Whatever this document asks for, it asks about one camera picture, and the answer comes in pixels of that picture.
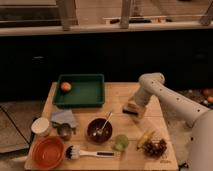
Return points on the white dish brush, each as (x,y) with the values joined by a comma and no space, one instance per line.
(75,152)

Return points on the blue-grey cloth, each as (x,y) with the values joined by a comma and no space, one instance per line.
(64,116)

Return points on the green plastic cup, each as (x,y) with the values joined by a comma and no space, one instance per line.
(121,142)

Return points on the wooden cutting board table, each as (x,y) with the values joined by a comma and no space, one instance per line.
(116,95)

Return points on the white paper cup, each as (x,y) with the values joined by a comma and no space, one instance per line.
(41,126)

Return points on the green plastic tray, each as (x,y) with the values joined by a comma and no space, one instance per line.
(87,90)

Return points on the small metal cup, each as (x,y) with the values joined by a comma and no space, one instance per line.
(64,131)

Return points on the yellow banana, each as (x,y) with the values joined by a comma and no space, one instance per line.
(145,137)

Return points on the orange fruit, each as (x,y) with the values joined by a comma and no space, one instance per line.
(65,87)

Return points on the dark brown bowl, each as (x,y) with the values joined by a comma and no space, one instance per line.
(95,125)

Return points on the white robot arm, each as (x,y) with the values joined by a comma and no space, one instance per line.
(197,116)

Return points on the wooden eraser with black felt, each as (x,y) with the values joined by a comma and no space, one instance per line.
(130,108)

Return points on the orange plastic bowl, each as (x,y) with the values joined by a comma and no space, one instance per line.
(48,153)

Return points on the bunch of dark grapes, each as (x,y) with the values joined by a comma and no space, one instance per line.
(155,149)

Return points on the metal spoon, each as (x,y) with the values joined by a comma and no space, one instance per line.
(100,131)

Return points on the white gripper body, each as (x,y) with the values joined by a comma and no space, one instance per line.
(142,106)

